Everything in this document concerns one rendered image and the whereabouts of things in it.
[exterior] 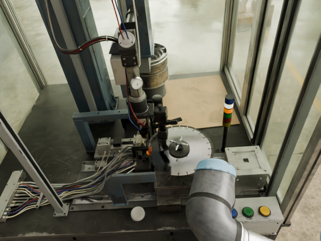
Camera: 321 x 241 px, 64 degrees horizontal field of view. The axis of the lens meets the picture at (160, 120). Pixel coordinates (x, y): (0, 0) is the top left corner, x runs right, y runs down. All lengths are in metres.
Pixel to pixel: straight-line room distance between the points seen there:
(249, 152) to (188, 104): 0.68
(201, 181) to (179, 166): 0.58
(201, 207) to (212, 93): 1.44
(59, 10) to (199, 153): 1.01
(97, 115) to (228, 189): 0.96
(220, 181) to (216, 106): 1.24
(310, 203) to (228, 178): 1.76
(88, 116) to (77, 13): 0.55
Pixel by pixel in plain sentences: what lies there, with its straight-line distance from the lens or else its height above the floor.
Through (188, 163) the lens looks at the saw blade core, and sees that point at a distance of 1.29.
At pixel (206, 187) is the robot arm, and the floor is 1.39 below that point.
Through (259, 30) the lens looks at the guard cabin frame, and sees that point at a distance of 1.49.
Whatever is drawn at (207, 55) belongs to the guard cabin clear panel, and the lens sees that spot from 2.26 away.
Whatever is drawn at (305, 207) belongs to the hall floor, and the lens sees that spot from 2.43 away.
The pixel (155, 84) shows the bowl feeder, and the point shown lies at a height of 0.93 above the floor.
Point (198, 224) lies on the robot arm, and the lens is 0.68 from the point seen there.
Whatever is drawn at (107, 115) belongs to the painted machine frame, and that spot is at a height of 1.04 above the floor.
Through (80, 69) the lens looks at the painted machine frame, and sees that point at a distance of 1.64.
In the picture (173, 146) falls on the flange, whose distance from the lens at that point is 1.35.
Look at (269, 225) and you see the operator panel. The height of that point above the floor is 0.84.
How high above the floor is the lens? 1.97
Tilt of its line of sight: 43 degrees down
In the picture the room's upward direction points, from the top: 7 degrees counter-clockwise
